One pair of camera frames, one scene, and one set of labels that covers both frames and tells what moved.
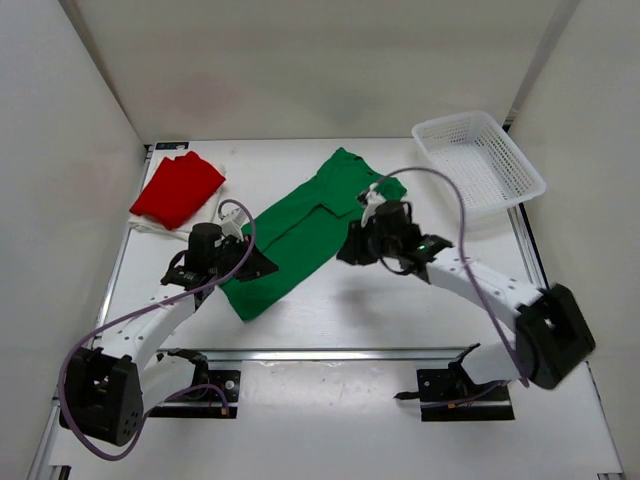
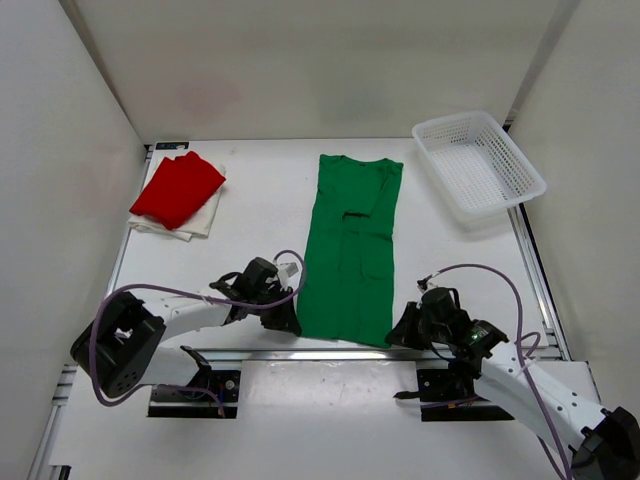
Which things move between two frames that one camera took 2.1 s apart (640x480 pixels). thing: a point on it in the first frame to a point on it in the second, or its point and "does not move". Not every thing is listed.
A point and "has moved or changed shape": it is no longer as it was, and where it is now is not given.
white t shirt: [204, 218] does not move
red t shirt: [177, 189] does not move
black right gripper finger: [359, 246] to [408, 332]
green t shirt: [302, 234] has moved or changed shape
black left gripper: [257, 265] to [285, 320]
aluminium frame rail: [246, 354] does not move
